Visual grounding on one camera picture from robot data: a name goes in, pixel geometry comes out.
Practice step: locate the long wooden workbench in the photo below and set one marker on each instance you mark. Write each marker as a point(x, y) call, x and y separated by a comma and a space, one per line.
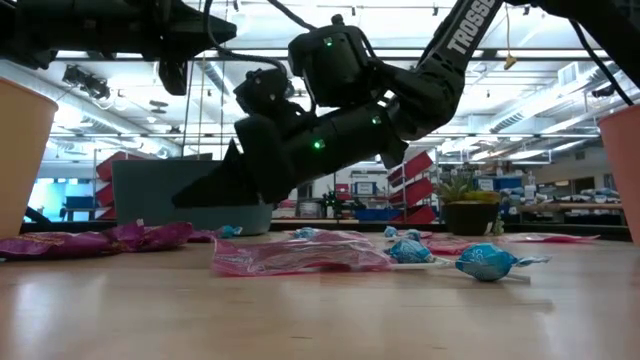
point(570, 206)

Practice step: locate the blue storage bin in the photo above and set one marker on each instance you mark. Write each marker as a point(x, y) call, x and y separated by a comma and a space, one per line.
point(372, 214)

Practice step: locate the blue lollipop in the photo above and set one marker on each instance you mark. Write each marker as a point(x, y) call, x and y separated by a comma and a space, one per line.
point(230, 231)
point(305, 232)
point(487, 261)
point(390, 231)
point(410, 250)
point(412, 234)

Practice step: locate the purple Skittles candy pack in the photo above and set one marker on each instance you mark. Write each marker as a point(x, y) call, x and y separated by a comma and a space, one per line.
point(150, 235)
point(202, 236)
point(50, 245)

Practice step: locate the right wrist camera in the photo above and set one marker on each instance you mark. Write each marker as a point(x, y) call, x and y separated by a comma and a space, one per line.
point(262, 90)

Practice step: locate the teal plastic bin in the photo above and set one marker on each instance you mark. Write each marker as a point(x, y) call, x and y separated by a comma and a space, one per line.
point(145, 195)

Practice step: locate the yellow plastic bin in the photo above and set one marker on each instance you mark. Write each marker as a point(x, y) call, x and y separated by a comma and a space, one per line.
point(20, 165)

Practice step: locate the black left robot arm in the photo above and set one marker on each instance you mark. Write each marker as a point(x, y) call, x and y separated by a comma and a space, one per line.
point(40, 25)

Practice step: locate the small computer monitor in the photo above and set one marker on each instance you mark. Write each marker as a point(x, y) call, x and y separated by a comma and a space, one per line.
point(364, 188)

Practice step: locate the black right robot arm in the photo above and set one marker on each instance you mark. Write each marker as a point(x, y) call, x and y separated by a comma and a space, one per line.
point(465, 40)

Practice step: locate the red Twizzlers candy pack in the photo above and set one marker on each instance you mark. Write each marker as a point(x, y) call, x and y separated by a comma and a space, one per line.
point(445, 245)

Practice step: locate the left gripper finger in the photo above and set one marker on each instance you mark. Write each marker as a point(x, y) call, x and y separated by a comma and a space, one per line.
point(207, 32)

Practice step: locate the red angled shelf rack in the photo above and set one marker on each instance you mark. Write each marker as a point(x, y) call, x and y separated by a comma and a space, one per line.
point(107, 187)
point(417, 187)

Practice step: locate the orange plastic bin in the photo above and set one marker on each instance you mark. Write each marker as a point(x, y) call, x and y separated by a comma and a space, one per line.
point(625, 170)

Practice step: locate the white air vent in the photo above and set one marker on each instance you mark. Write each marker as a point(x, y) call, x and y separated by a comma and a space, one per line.
point(568, 75)

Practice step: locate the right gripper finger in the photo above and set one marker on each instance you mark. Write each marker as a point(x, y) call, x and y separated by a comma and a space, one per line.
point(232, 155)
point(220, 190)

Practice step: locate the black bar with light strips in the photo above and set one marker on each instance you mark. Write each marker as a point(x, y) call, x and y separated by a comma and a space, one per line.
point(490, 53)

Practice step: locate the potted succulent plant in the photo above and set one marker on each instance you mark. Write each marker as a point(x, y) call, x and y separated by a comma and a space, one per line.
point(470, 217)

